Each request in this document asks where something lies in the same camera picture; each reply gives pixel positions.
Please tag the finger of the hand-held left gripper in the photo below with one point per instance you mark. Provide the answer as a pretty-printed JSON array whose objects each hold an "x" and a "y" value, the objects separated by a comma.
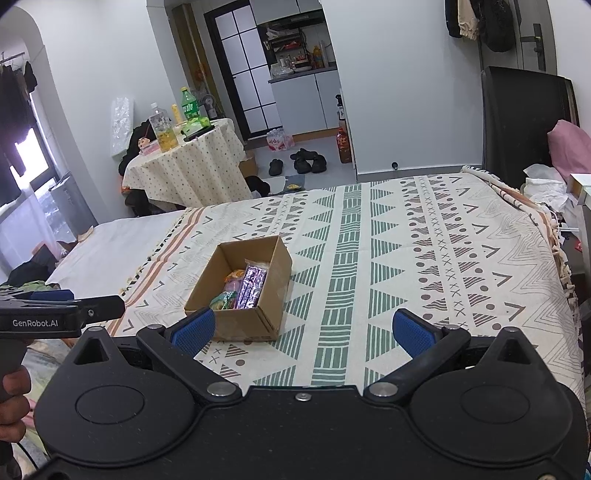
[{"x": 53, "y": 294}]

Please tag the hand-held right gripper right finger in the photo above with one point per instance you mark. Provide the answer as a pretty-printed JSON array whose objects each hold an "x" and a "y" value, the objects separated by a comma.
[{"x": 413, "y": 334}]

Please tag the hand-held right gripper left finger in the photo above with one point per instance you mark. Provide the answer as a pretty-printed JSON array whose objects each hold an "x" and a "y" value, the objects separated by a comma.
[{"x": 194, "y": 331}]

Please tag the green cake snack packet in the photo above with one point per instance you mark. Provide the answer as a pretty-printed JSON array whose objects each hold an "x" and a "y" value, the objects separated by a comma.
[{"x": 221, "y": 301}]

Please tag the purple round snack packet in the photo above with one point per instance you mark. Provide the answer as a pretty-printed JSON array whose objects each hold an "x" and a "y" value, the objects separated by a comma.
[{"x": 232, "y": 286}]

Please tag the orange round cake packet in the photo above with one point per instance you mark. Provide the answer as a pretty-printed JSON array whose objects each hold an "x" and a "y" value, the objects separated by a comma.
[{"x": 235, "y": 276}]

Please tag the purple white long snack packet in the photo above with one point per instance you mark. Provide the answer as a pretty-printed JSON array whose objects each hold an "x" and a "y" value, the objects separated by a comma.
[{"x": 251, "y": 284}]

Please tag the brown cardboard box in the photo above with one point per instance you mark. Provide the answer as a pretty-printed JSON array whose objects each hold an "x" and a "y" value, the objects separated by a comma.
[{"x": 272, "y": 286}]

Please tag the person's left hand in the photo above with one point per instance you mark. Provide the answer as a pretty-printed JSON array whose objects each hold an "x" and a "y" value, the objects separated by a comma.
[{"x": 14, "y": 415}]

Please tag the green cloth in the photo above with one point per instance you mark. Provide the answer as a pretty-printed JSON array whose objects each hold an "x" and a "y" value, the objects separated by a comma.
[{"x": 27, "y": 287}]

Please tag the patterned printed blanket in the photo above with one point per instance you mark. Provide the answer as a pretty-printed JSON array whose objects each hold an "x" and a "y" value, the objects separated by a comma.
[{"x": 415, "y": 258}]

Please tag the white bed sheet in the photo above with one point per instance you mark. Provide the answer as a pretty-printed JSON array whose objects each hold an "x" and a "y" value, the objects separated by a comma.
[{"x": 115, "y": 249}]

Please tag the grey bin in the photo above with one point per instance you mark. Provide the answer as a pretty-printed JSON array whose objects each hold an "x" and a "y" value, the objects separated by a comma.
[{"x": 71, "y": 203}]

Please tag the dark bag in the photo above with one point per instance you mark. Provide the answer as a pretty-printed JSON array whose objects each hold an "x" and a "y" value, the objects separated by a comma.
[{"x": 257, "y": 185}]

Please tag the round table with dotted tablecloth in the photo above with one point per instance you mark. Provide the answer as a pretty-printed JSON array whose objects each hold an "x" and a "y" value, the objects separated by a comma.
[{"x": 194, "y": 166}]

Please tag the small cardboard box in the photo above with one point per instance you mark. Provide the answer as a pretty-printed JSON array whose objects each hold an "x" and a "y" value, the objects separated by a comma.
[{"x": 249, "y": 165}]

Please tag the pink cartoon box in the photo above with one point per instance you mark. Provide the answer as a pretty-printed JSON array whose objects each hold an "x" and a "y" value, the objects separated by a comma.
[{"x": 148, "y": 146}]

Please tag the dark hanging clothes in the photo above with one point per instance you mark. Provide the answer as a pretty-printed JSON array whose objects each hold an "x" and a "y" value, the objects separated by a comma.
[{"x": 14, "y": 120}]

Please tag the bubble wrap sheet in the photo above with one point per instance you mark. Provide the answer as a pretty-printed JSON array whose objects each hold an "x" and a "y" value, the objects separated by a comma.
[{"x": 122, "y": 124}]

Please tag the black slipper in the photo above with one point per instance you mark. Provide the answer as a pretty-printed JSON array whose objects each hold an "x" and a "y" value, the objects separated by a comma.
[
  {"x": 304, "y": 154},
  {"x": 276, "y": 167},
  {"x": 311, "y": 165}
]

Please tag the clear bottle with yellow liquid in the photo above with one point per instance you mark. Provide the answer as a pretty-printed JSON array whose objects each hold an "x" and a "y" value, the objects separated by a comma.
[{"x": 164, "y": 131}]

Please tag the white clothes pile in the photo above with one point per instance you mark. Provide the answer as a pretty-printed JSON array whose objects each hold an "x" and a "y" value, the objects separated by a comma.
[{"x": 547, "y": 187}]

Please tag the red oil bottle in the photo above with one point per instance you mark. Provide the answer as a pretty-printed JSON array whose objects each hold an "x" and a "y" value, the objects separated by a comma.
[{"x": 344, "y": 146}]

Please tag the green plastic bag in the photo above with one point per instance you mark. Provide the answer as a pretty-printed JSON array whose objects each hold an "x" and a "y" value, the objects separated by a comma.
[{"x": 197, "y": 125}]

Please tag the pink water bottle pack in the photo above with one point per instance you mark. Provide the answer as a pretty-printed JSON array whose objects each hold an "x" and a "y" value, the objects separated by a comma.
[{"x": 280, "y": 141}]

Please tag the white bedside table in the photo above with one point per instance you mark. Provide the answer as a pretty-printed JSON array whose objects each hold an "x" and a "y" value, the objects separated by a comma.
[{"x": 581, "y": 187}]

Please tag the small grey fan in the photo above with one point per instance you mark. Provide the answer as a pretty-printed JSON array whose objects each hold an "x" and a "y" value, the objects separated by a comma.
[{"x": 209, "y": 107}]

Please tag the green plastic bottle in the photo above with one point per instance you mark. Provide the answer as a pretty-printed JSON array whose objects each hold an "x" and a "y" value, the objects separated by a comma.
[{"x": 188, "y": 106}]

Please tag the white spray bottle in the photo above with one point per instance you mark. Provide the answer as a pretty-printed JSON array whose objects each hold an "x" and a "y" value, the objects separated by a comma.
[{"x": 340, "y": 110}]

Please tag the pink pillow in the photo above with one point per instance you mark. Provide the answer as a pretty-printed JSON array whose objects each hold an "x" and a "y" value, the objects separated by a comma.
[{"x": 570, "y": 147}]

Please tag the white kitchen cabinet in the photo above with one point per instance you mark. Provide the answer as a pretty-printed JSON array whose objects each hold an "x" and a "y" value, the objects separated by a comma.
[{"x": 304, "y": 104}]

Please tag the black framed glass door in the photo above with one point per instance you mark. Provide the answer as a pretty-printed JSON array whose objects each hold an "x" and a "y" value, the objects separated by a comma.
[{"x": 249, "y": 74}]

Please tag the orange drink bottle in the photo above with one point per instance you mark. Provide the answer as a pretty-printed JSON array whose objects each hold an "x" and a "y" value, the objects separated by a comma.
[{"x": 317, "y": 57}]

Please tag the cluttered kitchen shelf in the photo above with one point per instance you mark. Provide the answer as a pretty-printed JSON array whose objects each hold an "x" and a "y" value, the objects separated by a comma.
[{"x": 293, "y": 46}]

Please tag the black beige hanging garment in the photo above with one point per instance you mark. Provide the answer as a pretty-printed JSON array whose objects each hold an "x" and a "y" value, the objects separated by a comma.
[{"x": 461, "y": 18}]

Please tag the black hanging jacket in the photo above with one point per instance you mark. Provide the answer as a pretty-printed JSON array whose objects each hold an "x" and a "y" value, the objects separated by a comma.
[{"x": 496, "y": 25}]

